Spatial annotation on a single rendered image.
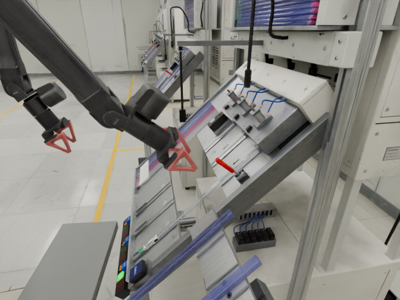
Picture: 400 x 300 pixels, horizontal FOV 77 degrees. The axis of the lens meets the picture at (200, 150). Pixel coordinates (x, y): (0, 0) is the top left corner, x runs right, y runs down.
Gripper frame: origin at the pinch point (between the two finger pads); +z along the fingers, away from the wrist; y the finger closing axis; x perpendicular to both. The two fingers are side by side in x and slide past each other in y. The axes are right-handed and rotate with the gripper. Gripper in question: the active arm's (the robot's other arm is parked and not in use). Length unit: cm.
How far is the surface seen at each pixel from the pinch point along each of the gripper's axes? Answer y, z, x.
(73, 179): 177, 2, 145
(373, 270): -13, 79, -6
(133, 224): 14.2, 6.9, 38.1
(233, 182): -4.0, 13.0, -2.5
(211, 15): 134, 6, -53
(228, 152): 10.0, 13.9, -5.9
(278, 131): -6.2, 10.6, -20.7
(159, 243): -3.3, 9.2, 26.9
